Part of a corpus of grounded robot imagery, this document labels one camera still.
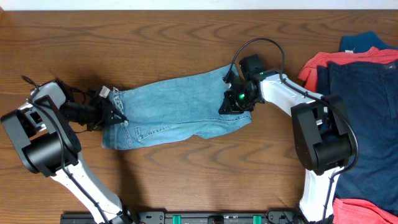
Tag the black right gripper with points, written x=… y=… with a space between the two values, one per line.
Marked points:
x=229 y=105

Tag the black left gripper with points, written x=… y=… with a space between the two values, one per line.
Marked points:
x=106 y=117

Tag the light blue denim jeans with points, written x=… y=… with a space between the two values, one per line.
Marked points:
x=170 y=111

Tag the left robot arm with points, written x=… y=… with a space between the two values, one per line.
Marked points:
x=45 y=143

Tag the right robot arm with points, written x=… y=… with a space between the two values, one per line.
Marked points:
x=325 y=142

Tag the red orange garment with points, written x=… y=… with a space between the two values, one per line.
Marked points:
x=309 y=74

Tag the dark navy blue garment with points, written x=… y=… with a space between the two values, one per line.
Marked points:
x=369 y=91

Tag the teal blue garment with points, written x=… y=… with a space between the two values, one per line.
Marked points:
x=361 y=43

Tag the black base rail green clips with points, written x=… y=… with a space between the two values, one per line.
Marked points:
x=272 y=216

